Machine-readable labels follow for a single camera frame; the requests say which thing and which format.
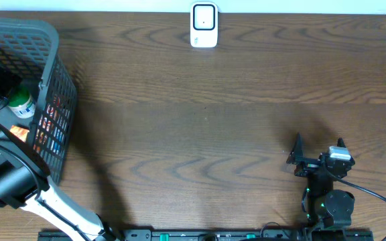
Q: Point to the grey plastic mesh basket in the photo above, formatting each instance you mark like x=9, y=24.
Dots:
x=29, y=49

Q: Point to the white barcode scanner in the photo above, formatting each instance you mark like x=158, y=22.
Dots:
x=203, y=24

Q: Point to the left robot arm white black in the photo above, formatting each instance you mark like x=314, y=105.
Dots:
x=25, y=183

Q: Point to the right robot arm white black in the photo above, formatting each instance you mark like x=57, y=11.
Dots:
x=326, y=207

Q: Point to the orange tissue pack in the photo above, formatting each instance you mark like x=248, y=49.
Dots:
x=20, y=132

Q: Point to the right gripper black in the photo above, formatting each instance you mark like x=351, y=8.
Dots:
x=297, y=156

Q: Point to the green lid white jar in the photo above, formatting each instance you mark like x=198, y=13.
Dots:
x=21, y=102

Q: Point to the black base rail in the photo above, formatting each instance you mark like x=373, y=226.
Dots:
x=225, y=235

